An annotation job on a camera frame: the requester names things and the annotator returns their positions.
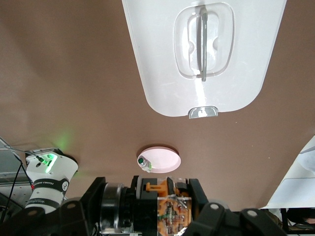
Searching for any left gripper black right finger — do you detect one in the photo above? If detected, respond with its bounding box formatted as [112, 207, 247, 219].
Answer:
[188, 178, 288, 236]

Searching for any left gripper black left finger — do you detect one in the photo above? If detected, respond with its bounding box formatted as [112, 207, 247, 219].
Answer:
[0, 177, 107, 236]

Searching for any pink round plate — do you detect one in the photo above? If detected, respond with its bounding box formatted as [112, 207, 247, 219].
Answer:
[137, 146, 182, 174]

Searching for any pink box with white lid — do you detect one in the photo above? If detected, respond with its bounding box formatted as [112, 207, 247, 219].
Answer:
[122, 0, 287, 120]

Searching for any black base cable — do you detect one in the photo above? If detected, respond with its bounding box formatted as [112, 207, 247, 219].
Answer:
[24, 151, 49, 165]

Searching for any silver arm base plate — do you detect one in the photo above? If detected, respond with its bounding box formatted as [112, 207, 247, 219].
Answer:
[11, 147, 62, 160]

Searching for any green push button switch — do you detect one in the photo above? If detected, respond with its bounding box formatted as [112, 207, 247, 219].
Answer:
[137, 156, 153, 173]

